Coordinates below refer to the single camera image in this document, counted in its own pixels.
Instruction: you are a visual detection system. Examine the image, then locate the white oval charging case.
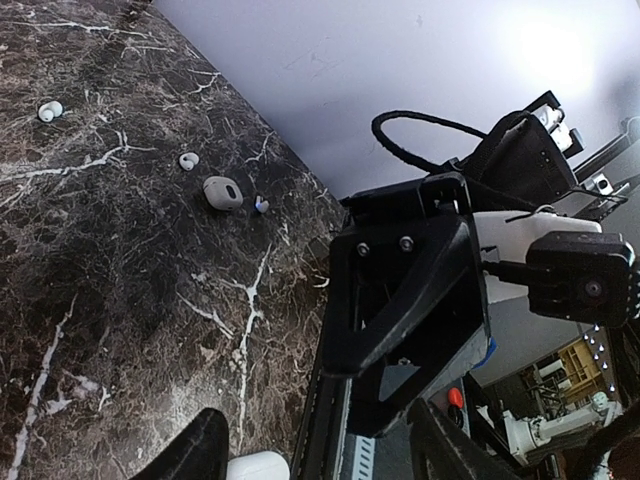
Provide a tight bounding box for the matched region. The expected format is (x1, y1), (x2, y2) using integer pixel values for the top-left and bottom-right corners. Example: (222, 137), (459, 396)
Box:
(226, 451), (290, 480)

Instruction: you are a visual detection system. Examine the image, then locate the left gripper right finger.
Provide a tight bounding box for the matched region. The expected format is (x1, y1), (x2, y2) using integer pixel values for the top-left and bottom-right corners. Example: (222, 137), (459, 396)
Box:
(408, 398), (518, 480)

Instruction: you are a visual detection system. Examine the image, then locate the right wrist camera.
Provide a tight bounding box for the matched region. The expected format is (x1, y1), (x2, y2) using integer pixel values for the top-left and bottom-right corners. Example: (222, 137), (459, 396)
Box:
(474, 210), (639, 328)

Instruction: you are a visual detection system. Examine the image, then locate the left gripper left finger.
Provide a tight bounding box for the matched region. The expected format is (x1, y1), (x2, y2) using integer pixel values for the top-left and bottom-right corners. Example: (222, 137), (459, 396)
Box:
(132, 408), (229, 480)

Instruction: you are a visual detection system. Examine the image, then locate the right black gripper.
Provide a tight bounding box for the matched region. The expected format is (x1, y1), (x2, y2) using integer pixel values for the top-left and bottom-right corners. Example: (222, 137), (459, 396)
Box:
(321, 173), (490, 437)

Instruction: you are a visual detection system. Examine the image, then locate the beige square charging case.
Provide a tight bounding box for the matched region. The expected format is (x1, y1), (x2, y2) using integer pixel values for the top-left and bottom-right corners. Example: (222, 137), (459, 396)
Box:
(203, 176), (244, 212)

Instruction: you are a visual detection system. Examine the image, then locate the white earbud right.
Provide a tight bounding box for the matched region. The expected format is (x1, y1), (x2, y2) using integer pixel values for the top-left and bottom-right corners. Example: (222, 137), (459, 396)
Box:
(254, 196), (270, 215)

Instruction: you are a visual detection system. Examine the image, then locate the white clip earbud near case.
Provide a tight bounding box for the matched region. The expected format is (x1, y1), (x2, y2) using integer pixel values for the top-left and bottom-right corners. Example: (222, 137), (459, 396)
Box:
(179, 152), (200, 171)

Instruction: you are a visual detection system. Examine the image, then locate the black front rail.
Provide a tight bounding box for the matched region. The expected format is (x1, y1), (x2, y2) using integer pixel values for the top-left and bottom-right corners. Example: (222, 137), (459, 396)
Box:
(289, 284), (381, 480)

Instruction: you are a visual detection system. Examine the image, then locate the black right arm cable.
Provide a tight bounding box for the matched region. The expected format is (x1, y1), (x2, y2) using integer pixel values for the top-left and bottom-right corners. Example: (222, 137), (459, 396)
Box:
(372, 109), (489, 176)

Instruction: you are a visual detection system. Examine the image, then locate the white clip earbud far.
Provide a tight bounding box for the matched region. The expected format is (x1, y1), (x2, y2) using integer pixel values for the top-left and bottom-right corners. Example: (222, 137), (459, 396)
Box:
(38, 101), (64, 123)

